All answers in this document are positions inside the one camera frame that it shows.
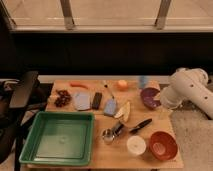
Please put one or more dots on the black rectangular block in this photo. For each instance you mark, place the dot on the black rectangular block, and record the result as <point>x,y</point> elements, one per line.
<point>97,100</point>

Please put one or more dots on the green plastic tray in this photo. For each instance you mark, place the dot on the green plastic tray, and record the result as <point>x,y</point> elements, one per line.
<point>59,139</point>

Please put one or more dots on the yellow banana slice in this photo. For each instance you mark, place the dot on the yellow banana slice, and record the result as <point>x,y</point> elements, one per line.
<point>124,111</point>

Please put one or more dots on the blue small cup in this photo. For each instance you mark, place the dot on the blue small cup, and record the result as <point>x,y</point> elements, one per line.
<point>142,81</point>

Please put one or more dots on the orange fruit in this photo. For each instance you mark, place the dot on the orange fruit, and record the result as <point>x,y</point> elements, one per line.
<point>122,85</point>

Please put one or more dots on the black handled knife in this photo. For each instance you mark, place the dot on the black handled knife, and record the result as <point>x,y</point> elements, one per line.
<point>141,125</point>

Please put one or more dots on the white round lid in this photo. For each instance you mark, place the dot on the white round lid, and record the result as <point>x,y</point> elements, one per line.
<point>136,145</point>

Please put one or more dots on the light blue sponge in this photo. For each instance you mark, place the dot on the light blue sponge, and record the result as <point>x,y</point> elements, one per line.
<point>81,101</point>

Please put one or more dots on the metal measuring cup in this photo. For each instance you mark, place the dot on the metal measuring cup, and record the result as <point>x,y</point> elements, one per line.
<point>109,135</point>

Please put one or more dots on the black chair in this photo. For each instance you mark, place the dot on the black chair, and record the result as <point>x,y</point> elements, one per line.
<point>25,95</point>

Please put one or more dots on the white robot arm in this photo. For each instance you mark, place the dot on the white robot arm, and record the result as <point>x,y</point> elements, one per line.
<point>188,84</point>

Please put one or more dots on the purple bowl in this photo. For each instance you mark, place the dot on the purple bowl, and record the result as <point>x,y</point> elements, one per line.
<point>147,96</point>

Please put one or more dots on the wooden table board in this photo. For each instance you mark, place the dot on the wooden table board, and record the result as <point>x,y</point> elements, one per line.
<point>115,155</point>

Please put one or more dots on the red bowl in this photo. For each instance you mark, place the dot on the red bowl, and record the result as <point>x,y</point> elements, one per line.
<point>163,146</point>

